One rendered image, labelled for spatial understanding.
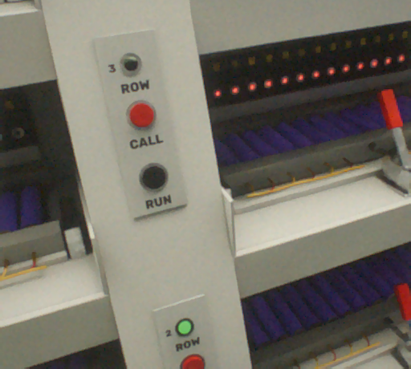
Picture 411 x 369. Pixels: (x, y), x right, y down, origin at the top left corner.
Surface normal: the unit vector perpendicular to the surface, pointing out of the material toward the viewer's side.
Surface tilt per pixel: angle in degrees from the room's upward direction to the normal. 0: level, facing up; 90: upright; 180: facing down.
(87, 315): 107
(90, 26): 90
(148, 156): 90
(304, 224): 17
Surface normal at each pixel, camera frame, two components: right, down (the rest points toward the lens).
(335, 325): -0.07, -0.88
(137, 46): 0.32, 0.15
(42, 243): 0.35, 0.43
